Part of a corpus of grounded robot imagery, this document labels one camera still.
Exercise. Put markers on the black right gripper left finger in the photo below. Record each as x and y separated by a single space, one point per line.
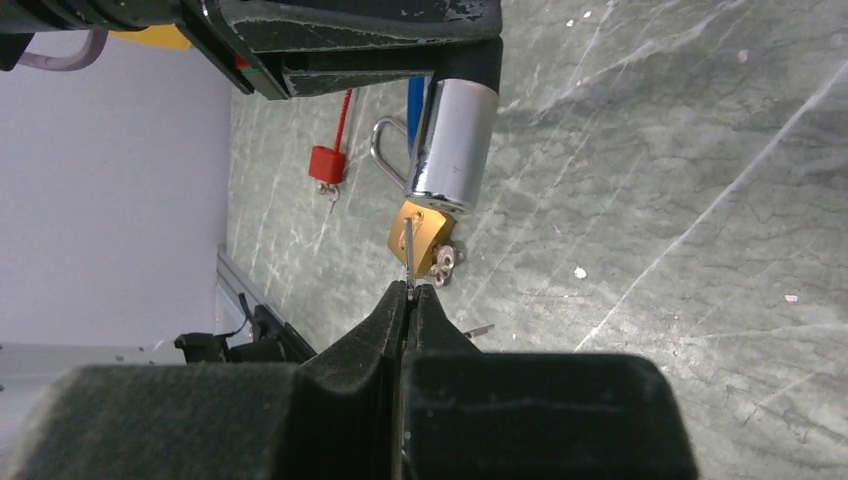
327 418

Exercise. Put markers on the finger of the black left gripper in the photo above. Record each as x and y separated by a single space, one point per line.
319 73
313 26

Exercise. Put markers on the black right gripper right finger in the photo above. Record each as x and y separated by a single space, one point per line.
466 414

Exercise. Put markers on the white cylinder with coloured lid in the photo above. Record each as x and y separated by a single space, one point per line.
167 37

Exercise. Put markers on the red cable padlock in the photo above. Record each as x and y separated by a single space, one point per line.
327 164

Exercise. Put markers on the silver keys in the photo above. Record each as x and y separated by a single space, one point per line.
444 261

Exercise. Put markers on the brass padlock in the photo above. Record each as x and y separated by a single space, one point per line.
416 229

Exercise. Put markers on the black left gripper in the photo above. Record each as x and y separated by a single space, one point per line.
201 22

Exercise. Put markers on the blue cable lock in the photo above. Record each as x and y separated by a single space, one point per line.
452 146

